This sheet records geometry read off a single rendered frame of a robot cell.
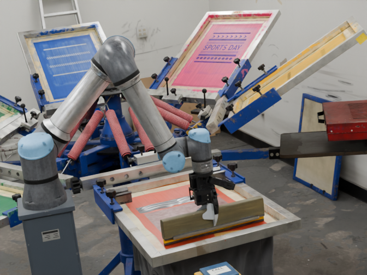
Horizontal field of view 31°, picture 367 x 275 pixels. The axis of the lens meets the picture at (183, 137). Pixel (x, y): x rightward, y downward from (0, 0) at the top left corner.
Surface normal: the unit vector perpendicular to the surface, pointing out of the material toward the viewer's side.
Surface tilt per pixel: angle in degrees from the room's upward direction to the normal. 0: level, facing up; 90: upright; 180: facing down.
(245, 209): 89
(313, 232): 0
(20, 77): 90
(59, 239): 90
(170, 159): 90
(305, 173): 78
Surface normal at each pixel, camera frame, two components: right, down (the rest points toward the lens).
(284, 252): -0.10, -0.96
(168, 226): 0.36, 0.19
